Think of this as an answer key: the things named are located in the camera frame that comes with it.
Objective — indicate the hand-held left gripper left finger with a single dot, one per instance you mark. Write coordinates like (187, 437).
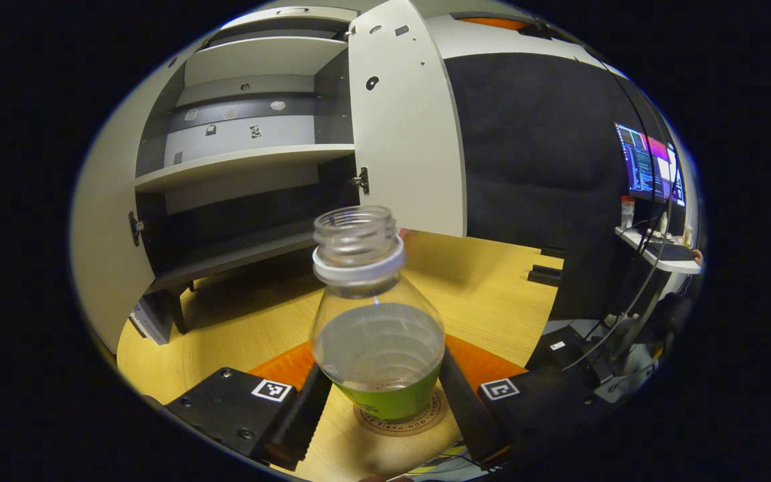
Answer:
(298, 422)

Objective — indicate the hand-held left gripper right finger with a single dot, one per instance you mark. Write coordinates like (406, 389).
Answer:
(472, 415)

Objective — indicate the round brown coaster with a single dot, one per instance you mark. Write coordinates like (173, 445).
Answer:
(419, 424)

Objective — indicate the green label plastic bottle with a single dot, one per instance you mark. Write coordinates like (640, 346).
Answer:
(379, 348)

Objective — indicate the white cabinet door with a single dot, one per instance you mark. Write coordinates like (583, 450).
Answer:
(104, 234)
(405, 134)

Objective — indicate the white grey cabinet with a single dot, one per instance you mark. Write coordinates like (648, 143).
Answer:
(238, 161)

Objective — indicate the white cabinet drawer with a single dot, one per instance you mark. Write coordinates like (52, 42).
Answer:
(332, 13)

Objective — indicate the green yellow striped object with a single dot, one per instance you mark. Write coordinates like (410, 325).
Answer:
(446, 462)

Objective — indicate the black stand base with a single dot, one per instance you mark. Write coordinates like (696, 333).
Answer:
(553, 252)
(545, 276)

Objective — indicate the blue white box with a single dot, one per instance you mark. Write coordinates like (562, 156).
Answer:
(151, 323)

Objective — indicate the white side desk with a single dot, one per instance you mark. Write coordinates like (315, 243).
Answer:
(673, 265)

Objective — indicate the red capped small container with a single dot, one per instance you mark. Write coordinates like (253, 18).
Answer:
(627, 213)

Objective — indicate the computer monitor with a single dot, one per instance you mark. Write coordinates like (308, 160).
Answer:
(646, 167)

